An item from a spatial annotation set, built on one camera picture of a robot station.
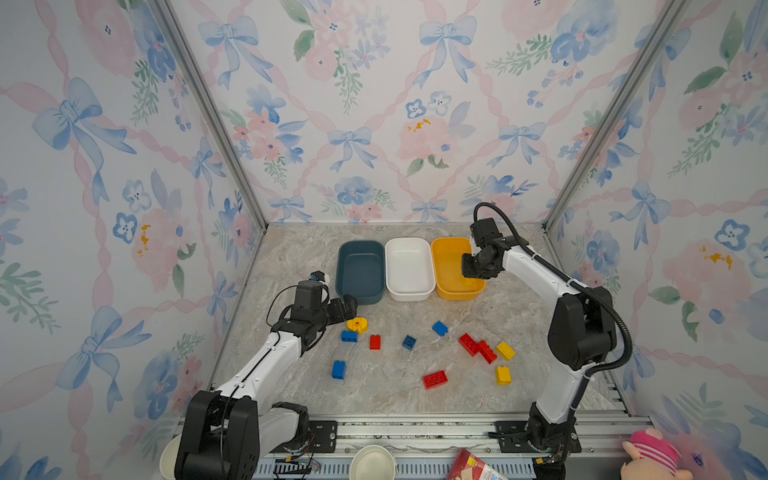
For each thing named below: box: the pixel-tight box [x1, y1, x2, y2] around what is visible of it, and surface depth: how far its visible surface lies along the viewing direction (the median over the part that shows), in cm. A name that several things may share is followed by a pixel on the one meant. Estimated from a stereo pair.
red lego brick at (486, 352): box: [477, 340, 498, 365], surface depth 88 cm
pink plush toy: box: [620, 427, 693, 480], surface depth 68 cm
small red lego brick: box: [369, 334, 382, 351], surface depth 91 cm
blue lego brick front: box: [331, 360, 347, 380], surface depth 85 cm
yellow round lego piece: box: [346, 317, 369, 334], surface depth 92 cm
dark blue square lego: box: [402, 335, 417, 351], surface depth 90 cm
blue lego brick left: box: [341, 330, 358, 343], surface depth 92 cm
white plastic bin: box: [385, 237, 436, 302], surface depth 106 cm
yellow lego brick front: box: [495, 365, 513, 386], surface depth 84 cm
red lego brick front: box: [422, 370, 448, 390], surface depth 84 cm
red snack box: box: [446, 448, 509, 480], surface depth 68 cm
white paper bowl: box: [349, 444, 396, 480], surface depth 71 cm
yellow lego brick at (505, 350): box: [496, 341, 517, 361], surface depth 89 cm
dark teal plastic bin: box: [335, 240, 386, 305], surface depth 106 cm
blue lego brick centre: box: [431, 320, 449, 337], surface depth 94 cm
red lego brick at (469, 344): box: [458, 333, 479, 357], surface depth 90 cm
